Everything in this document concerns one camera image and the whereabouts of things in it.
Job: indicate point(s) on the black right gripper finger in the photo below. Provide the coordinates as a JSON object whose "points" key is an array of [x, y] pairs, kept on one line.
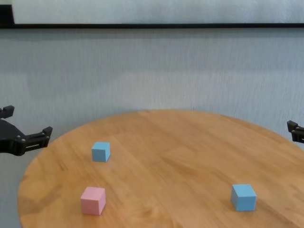
{"points": [[298, 133]]}

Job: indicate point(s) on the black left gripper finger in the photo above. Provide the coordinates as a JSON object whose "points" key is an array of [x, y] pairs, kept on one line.
{"points": [[7, 111], [35, 140]]}

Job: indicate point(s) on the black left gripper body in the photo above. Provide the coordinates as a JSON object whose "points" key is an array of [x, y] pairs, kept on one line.
{"points": [[9, 140]]}

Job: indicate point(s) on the blue cube block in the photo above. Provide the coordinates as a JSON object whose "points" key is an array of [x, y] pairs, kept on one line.
{"points": [[245, 199], [99, 153]]}

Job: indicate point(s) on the pink cube block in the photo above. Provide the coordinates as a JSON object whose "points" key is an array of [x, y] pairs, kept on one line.
{"points": [[91, 204]]}

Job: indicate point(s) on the black wall trim strip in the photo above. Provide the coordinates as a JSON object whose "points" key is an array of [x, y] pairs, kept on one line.
{"points": [[152, 26]]}

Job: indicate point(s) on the white wall panel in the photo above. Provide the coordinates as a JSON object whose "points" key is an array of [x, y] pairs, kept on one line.
{"points": [[152, 10]]}

